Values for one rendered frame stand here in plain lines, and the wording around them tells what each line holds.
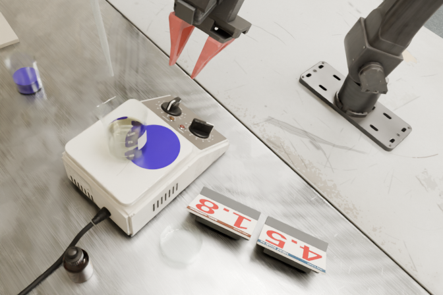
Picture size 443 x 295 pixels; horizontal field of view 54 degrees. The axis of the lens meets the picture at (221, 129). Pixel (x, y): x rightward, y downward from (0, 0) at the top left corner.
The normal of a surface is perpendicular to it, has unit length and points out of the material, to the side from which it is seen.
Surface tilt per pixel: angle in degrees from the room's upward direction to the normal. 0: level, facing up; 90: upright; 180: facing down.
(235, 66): 0
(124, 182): 0
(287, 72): 0
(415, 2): 89
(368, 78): 90
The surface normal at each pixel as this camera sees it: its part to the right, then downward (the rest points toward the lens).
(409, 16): -0.09, 0.76
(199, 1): -0.31, 0.33
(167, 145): 0.11, -0.59
